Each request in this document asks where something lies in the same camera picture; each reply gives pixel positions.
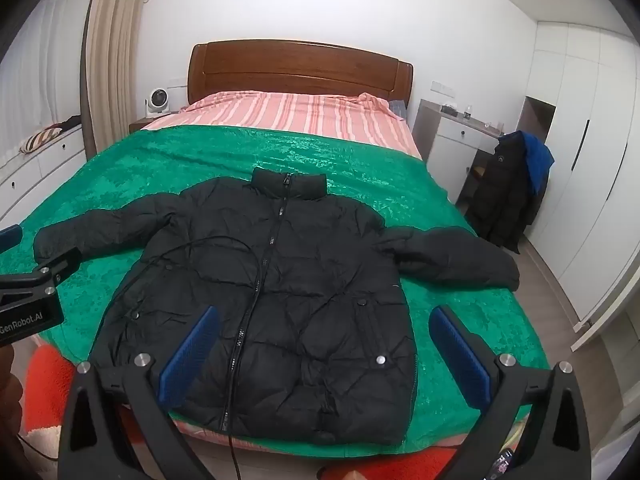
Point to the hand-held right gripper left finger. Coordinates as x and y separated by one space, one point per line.
192 355

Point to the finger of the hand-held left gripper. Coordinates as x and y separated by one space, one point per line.
9 238
61 261

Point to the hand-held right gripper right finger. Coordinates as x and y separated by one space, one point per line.
460 360

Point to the black puffer jacket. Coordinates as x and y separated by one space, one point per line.
300 285

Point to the orange fluffy clothing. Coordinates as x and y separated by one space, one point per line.
45 385

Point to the white dresser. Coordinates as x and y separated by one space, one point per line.
45 170

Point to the striped cushion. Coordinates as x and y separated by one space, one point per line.
40 139

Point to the dark cloth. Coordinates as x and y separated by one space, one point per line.
67 122

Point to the green blanket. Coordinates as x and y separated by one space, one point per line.
175 160

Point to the brown nightstand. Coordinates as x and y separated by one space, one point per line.
137 124

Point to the dark hanging coat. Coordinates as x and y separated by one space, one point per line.
502 190

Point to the white desk fan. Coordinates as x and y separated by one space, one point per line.
156 101

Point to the beige curtain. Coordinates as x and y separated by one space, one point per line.
117 60

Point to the blue garment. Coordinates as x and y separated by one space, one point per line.
537 160

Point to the white desk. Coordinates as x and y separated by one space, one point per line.
450 145

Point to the white wardrobe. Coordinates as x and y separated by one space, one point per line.
590 150

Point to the pink striped bed sheet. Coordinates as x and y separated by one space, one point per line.
300 115

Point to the white wall outlet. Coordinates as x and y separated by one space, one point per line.
442 88

